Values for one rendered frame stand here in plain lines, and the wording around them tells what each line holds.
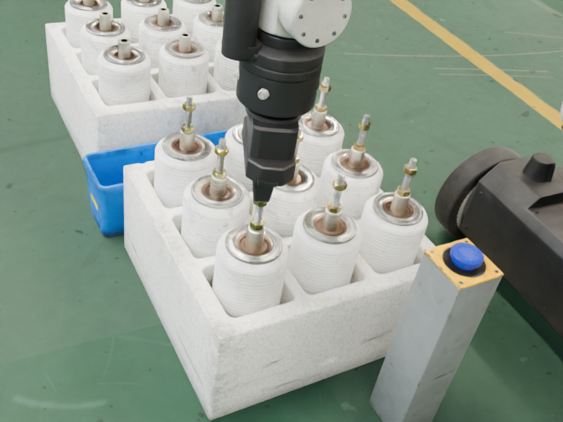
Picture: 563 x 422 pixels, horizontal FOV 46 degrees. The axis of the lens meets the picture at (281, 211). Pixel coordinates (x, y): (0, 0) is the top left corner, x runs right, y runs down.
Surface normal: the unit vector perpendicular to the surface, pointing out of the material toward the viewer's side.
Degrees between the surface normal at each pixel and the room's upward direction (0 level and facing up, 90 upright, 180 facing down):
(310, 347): 90
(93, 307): 0
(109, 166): 88
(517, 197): 45
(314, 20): 90
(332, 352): 90
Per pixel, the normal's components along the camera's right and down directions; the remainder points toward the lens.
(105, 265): 0.14, -0.77
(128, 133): 0.47, 0.61
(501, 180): -0.54, -0.42
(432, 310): -0.87, 0.20
